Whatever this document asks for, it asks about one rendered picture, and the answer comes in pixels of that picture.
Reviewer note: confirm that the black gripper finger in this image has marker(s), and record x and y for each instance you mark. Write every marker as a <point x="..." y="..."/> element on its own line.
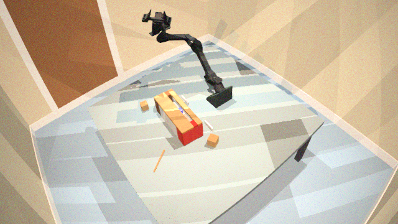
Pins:
<point x="147" y="16"/>
<point x="166" y="18"/>

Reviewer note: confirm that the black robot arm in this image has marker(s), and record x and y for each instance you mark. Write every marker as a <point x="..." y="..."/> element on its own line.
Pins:
<point x="196" y="46"/>

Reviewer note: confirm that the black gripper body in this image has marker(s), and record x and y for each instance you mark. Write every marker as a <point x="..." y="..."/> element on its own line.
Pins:
<point x="156" y="22"/>

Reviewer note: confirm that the small tan cube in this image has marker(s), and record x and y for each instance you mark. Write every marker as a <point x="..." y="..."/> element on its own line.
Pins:
<point x="144" y="105"/>

